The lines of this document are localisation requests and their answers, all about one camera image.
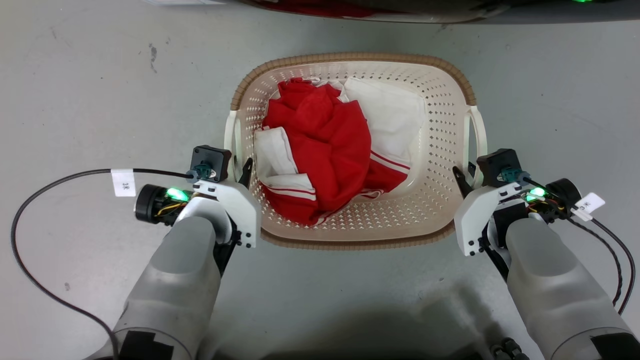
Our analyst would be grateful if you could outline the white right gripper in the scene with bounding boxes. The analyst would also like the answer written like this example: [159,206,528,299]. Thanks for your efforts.
[452,161,525,257]

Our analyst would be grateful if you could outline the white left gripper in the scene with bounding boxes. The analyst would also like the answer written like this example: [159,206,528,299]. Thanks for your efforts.
[192,157,262,249]

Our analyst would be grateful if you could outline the beige perforated plastic laundry basket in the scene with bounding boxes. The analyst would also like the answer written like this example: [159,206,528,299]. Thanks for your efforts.
[224,52,489,251]

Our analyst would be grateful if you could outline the red garment with white stripes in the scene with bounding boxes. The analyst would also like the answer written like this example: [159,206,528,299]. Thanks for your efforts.
[261,77,412,227]

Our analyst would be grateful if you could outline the white paper cable label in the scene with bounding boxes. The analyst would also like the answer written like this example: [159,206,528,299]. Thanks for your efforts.
[110,168,137,198]
[571,192,606,222]

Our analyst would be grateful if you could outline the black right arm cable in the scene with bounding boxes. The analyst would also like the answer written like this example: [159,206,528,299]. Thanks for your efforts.
[518,172,637,316]

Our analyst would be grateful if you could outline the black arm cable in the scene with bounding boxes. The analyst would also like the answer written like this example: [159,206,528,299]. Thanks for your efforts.
[10,168,195,360]
[518,172,637,316]

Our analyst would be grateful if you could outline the black cable bundle at base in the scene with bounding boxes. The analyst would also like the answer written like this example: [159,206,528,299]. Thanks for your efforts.
[489,337,531,360]

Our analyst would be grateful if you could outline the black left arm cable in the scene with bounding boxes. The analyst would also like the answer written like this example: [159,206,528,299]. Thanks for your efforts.
[10,168,195,360]

